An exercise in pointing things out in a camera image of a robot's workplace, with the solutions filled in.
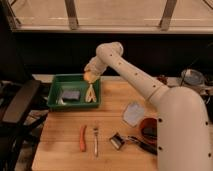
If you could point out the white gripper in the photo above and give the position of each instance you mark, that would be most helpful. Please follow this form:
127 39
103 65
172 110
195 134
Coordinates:
96 66

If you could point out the yellow red apple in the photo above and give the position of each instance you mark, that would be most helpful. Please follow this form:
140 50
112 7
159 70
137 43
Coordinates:
89 77

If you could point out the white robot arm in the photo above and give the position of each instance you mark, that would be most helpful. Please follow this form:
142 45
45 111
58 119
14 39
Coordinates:
183 132

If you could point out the green plastic tray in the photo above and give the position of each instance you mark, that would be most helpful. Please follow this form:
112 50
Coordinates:
63 82

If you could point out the beige wooden tongs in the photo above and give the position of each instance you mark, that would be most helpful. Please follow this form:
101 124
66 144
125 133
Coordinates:
90 94

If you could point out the blue sponge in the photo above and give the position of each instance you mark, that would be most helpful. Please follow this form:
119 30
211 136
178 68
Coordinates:
70 95

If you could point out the light blue cloth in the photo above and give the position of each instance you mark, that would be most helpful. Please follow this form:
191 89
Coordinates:
133 114

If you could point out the silver fork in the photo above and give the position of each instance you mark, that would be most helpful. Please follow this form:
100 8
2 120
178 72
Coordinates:
96 141

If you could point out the orange bowl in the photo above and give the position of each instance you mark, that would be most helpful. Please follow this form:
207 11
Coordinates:
148 123

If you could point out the orange carrot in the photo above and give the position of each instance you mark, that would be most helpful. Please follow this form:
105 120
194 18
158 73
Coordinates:
82 142

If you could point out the black block in bowl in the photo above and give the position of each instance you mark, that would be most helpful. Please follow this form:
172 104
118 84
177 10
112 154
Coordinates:
150 133

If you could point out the black office chair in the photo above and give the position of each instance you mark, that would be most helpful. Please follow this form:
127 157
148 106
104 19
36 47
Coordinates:
13 131

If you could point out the metal peeler with black handle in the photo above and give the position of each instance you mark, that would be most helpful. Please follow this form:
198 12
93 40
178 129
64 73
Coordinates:
118 141

